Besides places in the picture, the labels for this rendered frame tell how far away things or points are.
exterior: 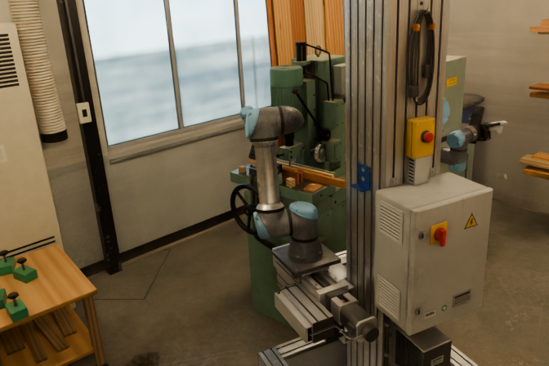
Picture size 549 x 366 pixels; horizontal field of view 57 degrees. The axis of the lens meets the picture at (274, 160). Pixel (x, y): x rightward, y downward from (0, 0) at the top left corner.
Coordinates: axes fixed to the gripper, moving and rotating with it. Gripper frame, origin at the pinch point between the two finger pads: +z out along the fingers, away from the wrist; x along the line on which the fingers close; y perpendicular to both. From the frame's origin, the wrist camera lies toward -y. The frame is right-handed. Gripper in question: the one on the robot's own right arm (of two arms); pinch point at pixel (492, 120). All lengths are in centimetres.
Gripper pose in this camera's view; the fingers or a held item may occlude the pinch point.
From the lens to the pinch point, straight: 269.8
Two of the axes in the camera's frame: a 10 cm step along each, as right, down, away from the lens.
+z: 7.6, -2.5, 6.0
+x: 6.3, 0.9, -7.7
